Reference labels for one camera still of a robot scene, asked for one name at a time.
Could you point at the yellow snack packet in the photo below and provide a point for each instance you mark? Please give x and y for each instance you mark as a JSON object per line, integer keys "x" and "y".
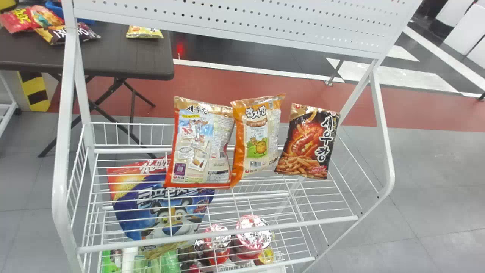
{"x": 144, "y": 32}

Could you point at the red noodle cup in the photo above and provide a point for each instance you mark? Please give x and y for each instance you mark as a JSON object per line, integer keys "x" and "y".
{"x": 253, "y": 237}
{"x": 217, "y": 242}

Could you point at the black snack packet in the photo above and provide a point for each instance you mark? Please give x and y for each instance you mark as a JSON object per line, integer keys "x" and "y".
{"x": 308, "y": 144}
{"x": 68, "y": 34}

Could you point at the green bottle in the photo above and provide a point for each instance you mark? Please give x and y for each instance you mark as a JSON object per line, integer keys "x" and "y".
{"x": 166, "y": 261}

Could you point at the blue cereal bag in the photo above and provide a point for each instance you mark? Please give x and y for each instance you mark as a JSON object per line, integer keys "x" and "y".
{"x": 151, "y": 212}

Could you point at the yellow black striped post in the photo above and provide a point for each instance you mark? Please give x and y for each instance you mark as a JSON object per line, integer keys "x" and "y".
{"x": 34, "y": 91}

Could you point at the orange snack packet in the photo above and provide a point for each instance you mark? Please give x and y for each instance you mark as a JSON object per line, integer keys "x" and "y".
{"x": 257, "y": 132}

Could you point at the dark side table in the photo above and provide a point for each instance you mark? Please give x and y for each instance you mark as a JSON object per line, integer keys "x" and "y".
{"x": 113, "y": 53}

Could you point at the yellow can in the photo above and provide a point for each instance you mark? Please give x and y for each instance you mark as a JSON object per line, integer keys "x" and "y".
{"x": 266, "y": 256}

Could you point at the red snack packet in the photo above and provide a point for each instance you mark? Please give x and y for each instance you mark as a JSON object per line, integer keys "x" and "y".
{"x": 199, "y": 151}
{"x": 26, "y": 18}

